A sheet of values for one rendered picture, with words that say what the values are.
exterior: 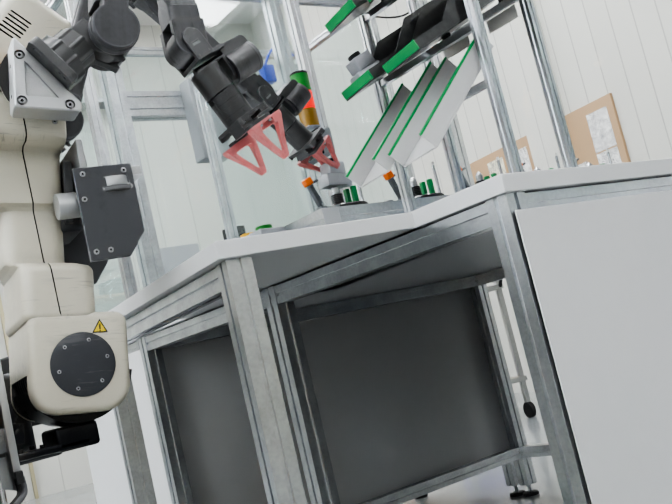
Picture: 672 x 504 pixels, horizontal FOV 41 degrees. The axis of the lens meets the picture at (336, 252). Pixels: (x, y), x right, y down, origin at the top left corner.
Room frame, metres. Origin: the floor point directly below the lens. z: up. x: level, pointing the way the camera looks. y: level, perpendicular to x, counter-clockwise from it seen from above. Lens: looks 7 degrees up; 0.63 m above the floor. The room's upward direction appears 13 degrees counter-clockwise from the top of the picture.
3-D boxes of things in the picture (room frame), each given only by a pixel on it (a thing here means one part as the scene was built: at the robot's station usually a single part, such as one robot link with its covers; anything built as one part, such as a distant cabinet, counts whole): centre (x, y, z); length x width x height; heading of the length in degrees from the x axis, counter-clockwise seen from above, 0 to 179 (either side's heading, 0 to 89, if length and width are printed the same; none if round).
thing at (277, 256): (1.94, 0.10, 0.84); 0.90 x 0.70 x 0.03; 30
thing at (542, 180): (2.41, -0.39, 0.84); 1.50 x 1.41 x 0.03; 37
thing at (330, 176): (2.15, -0.04, 1.08); 0.08 x 0.04 x 0.07; 127
